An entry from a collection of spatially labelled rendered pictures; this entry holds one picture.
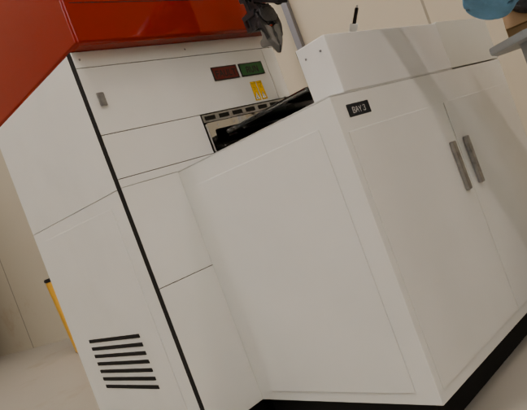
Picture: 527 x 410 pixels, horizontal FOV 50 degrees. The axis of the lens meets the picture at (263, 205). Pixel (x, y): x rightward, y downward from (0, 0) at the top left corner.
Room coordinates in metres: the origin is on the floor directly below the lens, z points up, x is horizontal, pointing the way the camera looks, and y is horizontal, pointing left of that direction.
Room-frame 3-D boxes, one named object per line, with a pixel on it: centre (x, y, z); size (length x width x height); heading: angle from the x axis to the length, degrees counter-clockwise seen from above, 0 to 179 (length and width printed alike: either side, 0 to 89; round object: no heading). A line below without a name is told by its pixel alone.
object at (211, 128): (1.97, -0.08, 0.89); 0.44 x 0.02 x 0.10; 133
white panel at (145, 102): (1.85, 0.06, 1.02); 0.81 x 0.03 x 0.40; 133
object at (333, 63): (1.51, -0.43, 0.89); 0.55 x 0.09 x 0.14; 133
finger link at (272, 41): (1.79, -0.19, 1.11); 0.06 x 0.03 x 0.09; 42
